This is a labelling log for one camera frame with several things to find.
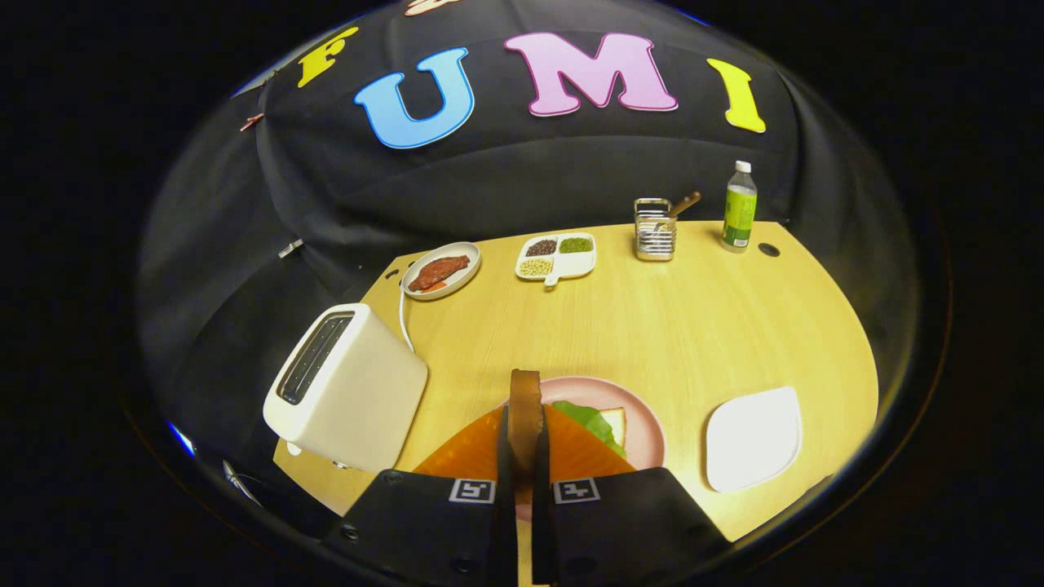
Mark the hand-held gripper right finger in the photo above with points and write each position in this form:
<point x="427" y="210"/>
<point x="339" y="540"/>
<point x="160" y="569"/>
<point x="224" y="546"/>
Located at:
<point x="620" y="530"/>

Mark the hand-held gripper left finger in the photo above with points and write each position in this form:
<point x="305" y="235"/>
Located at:
<point x="432" y="530"/>

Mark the green lettuce leaf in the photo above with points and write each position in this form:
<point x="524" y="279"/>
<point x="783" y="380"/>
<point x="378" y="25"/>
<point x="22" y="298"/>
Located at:
<point x="591" y="420"/>

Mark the toasted bread slice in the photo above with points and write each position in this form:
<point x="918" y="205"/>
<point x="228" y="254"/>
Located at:
<point x="526" y="416"/>

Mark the bread slice under lettuce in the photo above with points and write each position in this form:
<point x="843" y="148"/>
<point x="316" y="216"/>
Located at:
<point x="616" y="424"/>

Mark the pink round plate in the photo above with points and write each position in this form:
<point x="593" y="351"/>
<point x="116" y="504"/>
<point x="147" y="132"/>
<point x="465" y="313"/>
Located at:
<point x="640" y="424"/>

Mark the white toaster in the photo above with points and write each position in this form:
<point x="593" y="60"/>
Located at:
<point x="367" y="399"/>

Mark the white square plate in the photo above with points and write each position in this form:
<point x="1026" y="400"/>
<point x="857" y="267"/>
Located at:
<point x="754" y="440"/>

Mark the small white round plate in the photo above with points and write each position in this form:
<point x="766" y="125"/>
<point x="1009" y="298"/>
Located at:
<point x="428" y="295"/>

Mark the red meat slice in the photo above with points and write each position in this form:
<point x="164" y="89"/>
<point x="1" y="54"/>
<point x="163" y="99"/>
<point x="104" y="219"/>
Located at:
<point x="440" y="271"/>

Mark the white divided condiment dish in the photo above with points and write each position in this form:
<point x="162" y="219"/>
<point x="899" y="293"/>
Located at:
<point x="575" y="265"/>

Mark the green label plastic bottle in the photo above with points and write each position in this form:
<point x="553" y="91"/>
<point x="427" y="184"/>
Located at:
<point x="739" y="212"/>

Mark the black backdrop cloth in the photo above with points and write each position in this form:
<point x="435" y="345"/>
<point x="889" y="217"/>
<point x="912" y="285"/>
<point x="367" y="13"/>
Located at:
<point x="571" y="171"/>

